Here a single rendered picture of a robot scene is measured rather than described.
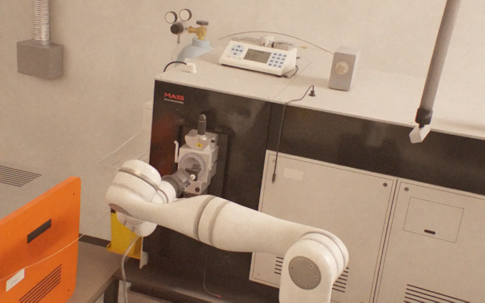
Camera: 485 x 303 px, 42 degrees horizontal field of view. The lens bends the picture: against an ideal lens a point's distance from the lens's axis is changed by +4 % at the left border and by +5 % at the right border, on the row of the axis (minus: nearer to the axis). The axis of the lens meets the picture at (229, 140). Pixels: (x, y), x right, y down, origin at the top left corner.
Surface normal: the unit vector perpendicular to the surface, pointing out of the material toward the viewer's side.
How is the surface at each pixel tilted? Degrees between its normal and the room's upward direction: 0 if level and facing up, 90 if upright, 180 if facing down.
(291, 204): 90
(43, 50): 90
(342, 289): 90
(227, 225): 64
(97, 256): 0
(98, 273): 0
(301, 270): 92
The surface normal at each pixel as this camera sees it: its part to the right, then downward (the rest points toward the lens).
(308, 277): -0.42, 0.29
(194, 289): 0.11, -0.94
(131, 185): 0.15, -0.32
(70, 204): 0.95, 0.20
